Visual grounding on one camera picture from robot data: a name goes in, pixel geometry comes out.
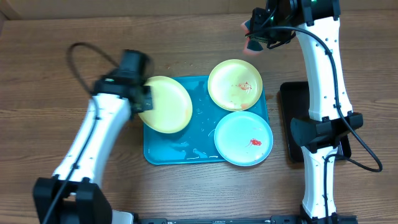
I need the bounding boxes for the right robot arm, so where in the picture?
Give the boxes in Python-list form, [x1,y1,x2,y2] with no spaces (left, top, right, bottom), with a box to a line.
[243,0,363,223]

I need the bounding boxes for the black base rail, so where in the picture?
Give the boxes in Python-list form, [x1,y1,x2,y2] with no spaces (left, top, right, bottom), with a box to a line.
[124,214,358,224]

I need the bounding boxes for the light blue plate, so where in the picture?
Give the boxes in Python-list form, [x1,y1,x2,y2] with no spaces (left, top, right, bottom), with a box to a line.
[214,111,273,167]

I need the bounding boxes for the orange and dark green sponge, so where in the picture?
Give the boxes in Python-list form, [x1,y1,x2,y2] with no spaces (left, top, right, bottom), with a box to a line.
[241,20,264,55]

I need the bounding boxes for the black rectangular tray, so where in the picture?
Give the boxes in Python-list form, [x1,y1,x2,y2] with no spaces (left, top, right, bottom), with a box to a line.
[280,82,355,162]

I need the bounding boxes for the teal plastic tray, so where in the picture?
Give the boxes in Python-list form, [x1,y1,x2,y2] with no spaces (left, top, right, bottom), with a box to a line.
[143,76,268,165]

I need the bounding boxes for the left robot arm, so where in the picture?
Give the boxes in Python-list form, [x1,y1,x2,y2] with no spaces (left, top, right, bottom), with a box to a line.
[33,47,152,223]

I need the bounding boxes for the yellow-green plate with ketchup swirl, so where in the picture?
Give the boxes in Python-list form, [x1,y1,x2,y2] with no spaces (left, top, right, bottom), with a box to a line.
[138,76,193,134]

